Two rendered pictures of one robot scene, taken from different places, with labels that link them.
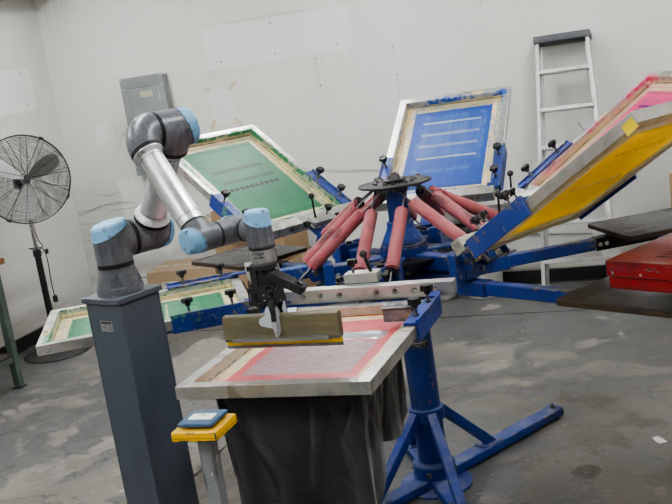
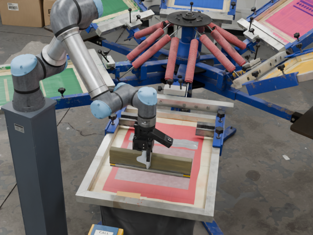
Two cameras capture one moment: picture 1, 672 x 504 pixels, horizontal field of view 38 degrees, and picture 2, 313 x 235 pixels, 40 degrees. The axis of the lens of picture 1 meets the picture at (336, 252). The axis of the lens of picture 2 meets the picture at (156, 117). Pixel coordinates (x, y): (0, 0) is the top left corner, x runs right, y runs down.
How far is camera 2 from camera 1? 1.40 m
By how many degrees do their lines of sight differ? 23
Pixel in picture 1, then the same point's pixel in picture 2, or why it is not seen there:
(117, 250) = (30, 81)
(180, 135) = (90, 17)
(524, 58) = not seen: outside the picture
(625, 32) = not seen: outside the picture
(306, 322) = (169, 163)
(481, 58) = not seen: outside the picture
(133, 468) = (29, 204)
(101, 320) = (15, 123)
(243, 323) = (124, 155)
